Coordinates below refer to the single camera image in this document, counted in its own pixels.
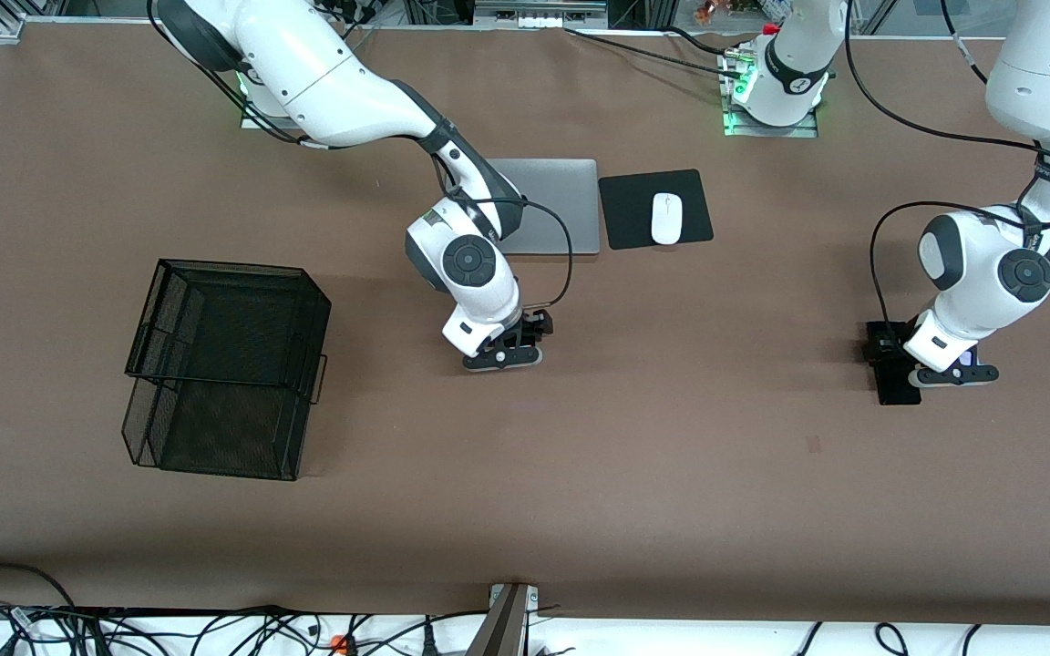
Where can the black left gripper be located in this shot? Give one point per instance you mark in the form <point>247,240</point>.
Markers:
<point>884,348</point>

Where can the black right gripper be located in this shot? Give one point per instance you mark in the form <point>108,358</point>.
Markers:
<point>535,323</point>

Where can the long black smartphone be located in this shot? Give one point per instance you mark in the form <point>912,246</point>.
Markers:
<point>899,392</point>

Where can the lavender white phone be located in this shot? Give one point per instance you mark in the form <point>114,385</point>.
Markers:
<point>972,357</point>

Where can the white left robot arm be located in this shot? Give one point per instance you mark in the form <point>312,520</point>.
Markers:
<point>1049,82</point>

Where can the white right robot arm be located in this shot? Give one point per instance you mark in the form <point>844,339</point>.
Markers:
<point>324,73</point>

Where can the silver closed laptop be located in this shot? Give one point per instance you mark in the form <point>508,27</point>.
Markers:
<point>561,200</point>

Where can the black mouse pad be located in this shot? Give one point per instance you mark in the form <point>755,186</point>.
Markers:
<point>625,219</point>

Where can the white computer mouse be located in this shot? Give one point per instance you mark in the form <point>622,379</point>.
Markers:
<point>666,219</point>

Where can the white power strip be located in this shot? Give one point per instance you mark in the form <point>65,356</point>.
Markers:
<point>539,18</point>

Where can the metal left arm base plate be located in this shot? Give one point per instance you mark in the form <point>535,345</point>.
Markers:
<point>762,132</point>

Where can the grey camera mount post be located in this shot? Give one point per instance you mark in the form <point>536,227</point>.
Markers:
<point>505,629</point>

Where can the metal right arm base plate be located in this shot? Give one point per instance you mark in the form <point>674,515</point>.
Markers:
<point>256,123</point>

